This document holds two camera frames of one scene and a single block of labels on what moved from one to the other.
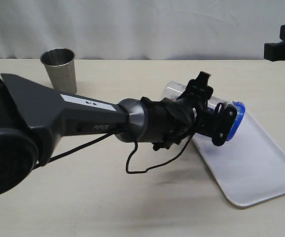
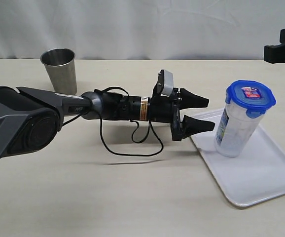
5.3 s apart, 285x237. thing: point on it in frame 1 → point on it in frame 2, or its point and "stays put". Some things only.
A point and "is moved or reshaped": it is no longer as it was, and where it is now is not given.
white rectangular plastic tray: (251, 167) stays put
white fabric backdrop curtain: (150, 29) stays put
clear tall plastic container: (173, 90) is moved or reshaped
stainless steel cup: (60, 64) stays put
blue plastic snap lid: (240, 110) → (252, 95)
